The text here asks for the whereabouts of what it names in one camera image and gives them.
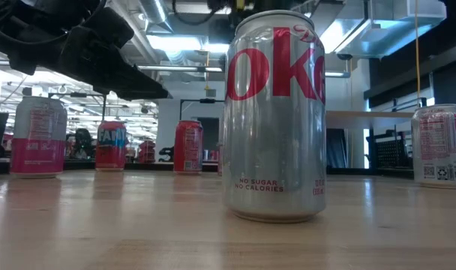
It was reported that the red Fanta can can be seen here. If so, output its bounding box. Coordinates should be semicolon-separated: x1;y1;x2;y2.
94;120;128;173

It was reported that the red Coca-Cola can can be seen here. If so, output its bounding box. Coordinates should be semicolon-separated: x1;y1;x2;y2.
173;119;205;176

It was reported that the wooden shelf with black posts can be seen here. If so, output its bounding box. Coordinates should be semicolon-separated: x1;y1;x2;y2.
324;96;428;131

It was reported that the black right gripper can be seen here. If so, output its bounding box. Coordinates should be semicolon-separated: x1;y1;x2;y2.
207;0;260;28

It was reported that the silver ceiling air duct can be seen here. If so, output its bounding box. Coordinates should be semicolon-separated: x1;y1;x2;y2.
319;0;447;60

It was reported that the pink and silver soda can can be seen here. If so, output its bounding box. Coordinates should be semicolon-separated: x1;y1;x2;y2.
9;95;68;179

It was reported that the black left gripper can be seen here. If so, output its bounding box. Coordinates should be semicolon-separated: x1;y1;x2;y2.
10;0;170;101

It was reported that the silver round ceiling duct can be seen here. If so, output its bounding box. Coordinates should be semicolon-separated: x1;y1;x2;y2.
139;0;173;33

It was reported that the silver Diet Coke can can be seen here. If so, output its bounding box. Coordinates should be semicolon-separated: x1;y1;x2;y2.
411;103;456;190
221;10;328;224

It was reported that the red tool chest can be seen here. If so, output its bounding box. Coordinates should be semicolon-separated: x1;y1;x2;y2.
137;139;157;164

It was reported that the long ceiling tube light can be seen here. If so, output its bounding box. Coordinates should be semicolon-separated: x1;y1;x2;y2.
136;64;224;73

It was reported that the black perforated cart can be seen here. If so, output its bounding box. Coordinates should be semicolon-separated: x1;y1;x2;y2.
365;129;413;170

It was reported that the black aluminium table frame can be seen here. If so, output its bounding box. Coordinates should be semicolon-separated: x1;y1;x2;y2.
0;157;415;180

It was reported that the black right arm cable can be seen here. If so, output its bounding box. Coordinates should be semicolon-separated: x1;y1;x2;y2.
170;0;218;27

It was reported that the dark curtain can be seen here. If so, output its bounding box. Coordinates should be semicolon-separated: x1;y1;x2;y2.
326;128;350;169

